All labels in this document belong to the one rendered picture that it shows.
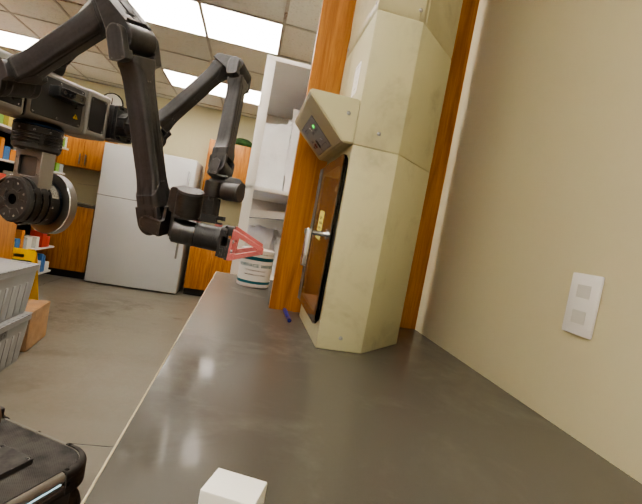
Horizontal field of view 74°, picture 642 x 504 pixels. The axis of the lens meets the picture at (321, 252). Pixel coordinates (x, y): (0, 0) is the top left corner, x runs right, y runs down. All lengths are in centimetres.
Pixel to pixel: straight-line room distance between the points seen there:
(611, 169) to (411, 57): 47
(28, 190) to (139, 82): 65
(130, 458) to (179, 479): 6
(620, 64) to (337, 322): 76
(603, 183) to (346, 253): 52
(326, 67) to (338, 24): 13
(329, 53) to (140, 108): 64
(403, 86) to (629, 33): 43
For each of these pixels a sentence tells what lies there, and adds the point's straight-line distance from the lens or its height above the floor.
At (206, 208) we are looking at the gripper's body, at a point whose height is 121.
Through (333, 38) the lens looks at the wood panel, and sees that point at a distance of 145.
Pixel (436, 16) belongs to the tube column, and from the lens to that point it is 118.
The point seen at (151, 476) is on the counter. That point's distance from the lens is 51.
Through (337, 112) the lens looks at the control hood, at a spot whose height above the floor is 147.
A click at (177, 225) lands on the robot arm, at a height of 116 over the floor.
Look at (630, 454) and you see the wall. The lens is 87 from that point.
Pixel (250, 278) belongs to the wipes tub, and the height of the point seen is 97.
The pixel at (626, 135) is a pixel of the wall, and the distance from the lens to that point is 96.
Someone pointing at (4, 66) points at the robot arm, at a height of 144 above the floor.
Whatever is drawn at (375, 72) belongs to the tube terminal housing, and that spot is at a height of 158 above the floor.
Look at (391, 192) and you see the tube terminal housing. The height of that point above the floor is 132.
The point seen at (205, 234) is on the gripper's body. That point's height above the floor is 115.
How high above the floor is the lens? 121
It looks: 3 degrees down
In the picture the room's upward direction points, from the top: 10 degrees clockwise
